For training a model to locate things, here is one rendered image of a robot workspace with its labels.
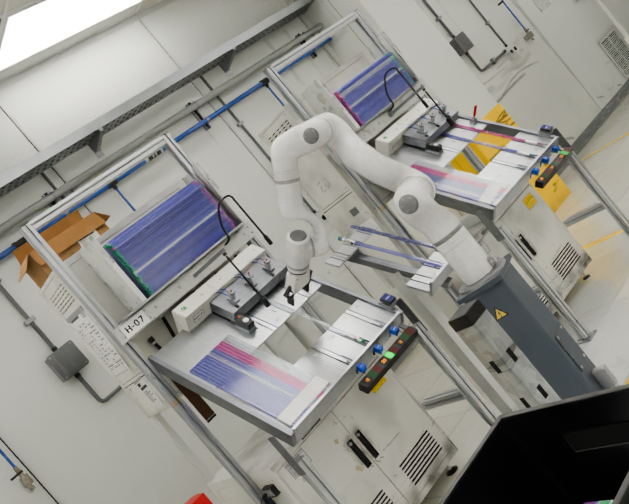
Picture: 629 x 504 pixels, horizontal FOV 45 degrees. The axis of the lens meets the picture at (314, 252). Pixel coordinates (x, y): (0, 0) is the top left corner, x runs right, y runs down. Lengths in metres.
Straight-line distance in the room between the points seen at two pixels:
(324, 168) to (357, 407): 1.36
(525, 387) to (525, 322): 1.81
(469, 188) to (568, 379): 1.24
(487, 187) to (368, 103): 0.78
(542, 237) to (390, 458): 1.54
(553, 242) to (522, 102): 3.28
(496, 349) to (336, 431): 2.31
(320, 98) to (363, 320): 1.35
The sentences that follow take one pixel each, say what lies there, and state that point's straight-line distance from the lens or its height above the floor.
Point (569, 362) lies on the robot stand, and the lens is 2.69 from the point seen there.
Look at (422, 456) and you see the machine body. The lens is 3.30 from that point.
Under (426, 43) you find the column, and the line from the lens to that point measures 6.04.
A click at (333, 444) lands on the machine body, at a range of 3.07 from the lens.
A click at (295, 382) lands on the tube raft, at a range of 2.78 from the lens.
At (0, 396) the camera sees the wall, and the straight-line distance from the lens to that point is 4.39.
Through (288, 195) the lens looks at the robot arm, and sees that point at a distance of 2.69.
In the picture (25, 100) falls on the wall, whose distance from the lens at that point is 5.03.
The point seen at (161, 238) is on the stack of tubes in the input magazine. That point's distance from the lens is 3.14.
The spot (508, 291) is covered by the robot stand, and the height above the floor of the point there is 0.63.
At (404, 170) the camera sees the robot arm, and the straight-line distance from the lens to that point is 2.64.
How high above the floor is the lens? 1.29
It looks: 3 degrees down
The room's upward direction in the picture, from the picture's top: 40 degrees counter-clockwise
